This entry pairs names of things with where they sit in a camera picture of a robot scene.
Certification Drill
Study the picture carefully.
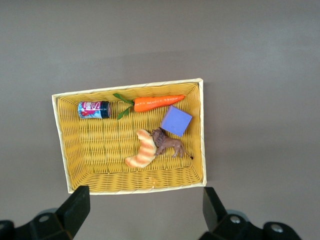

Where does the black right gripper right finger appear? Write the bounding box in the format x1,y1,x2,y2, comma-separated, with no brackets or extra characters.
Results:
199,186,304,240

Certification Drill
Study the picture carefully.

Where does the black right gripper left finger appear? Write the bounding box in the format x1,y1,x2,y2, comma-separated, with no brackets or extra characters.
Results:
0,185,91,240

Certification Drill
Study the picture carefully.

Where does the yellow wicker basket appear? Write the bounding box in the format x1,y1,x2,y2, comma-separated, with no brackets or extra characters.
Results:
51,77,208,196

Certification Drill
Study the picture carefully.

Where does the brown lion figurine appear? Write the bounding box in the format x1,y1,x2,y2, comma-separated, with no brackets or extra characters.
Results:
150,127,195,161

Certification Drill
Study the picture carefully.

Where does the toy croissant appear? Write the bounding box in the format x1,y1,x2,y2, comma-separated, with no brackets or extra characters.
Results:
124,128,158,169

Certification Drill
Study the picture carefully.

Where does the small printed can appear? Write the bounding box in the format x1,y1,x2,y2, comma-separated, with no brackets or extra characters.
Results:
76,100,112,120

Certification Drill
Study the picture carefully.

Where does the purple foam cube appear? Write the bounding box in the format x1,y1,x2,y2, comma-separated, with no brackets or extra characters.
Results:
160,104,193,138

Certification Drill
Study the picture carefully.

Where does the orange toy carrot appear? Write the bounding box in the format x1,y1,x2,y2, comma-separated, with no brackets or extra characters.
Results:
112,92,186,121

